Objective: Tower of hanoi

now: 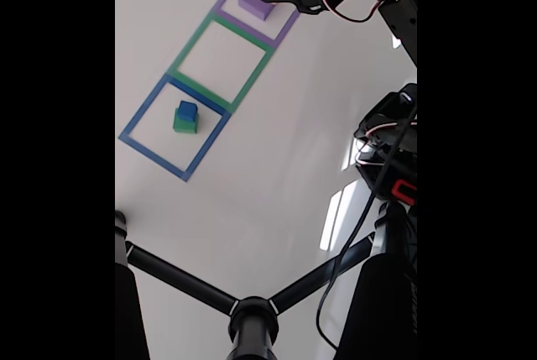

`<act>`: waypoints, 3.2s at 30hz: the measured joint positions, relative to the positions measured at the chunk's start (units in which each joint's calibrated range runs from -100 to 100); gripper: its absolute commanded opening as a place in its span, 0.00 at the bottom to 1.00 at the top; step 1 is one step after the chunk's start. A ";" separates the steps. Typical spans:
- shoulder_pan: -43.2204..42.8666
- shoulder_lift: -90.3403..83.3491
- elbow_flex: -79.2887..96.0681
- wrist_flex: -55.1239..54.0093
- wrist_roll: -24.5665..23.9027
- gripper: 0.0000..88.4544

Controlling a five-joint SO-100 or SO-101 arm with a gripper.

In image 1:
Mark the small blue cube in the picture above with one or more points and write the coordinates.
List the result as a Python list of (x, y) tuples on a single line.
[(186, 110)]

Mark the green cube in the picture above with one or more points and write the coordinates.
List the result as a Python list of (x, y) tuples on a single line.
[(184, 126)]

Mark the large purple cube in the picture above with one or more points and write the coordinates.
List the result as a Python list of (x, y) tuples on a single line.
[(253, 7)]

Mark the purple tape square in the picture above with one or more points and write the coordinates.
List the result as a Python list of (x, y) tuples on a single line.
[(287, 26)]

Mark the green tape square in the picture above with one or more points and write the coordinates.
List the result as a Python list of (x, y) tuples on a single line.
[(195, 41)]

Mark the blue tape square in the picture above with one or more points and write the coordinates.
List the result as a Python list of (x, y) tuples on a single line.
[(155, 157)]

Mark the red clamp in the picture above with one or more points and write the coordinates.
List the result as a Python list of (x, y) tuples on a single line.
[(405, 192)]

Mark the black tripod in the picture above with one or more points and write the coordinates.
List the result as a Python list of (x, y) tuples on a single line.
[(251, 318)]

